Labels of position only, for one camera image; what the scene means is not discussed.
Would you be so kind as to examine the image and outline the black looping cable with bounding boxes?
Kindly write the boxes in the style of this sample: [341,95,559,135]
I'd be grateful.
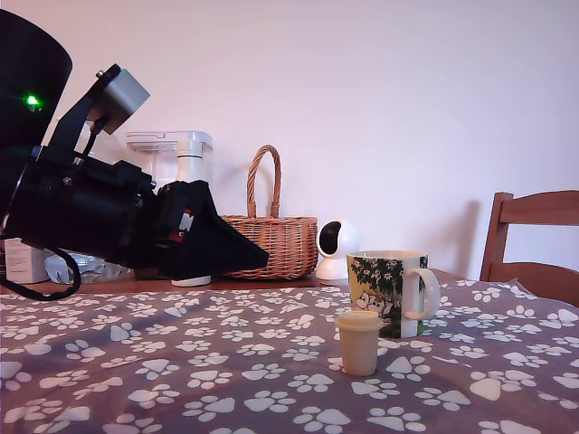
[0,246,83,302]

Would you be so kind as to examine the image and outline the wicker basket with handle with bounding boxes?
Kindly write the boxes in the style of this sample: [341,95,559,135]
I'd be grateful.
[220,144,320,280]

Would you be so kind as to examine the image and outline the printed coffee mug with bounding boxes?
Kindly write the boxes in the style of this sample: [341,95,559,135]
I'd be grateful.
[346,250,442,339]

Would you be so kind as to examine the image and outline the clear plastic water jug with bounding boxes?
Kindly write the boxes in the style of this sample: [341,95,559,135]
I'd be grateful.
[125,129,214,200]

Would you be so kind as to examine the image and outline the white cardboard box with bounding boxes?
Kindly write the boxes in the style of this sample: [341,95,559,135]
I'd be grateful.
[3,237,49,285]

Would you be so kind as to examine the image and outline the wooden chair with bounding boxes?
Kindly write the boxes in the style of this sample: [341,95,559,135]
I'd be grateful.
[479,189,579,308]

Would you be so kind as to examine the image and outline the cream coffee capsule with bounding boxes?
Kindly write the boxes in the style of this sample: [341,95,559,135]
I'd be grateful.
[334,310,384,377]

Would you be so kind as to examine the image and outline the white bottle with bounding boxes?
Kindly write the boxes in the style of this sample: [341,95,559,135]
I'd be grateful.
[170,138,214,288]

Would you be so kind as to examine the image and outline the small white round camera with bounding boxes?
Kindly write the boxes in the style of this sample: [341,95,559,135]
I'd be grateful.
[315,219,362,286]

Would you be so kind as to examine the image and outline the grey camera box with bracket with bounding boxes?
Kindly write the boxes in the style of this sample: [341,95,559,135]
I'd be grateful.
[44,62,151,160]

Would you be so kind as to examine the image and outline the grey paw print tablecloth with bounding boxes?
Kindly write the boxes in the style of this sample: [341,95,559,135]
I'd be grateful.
[0,278,579,434]

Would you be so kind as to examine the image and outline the thin black camera cable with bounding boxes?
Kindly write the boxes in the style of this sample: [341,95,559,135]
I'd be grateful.
[81,118,101,159]

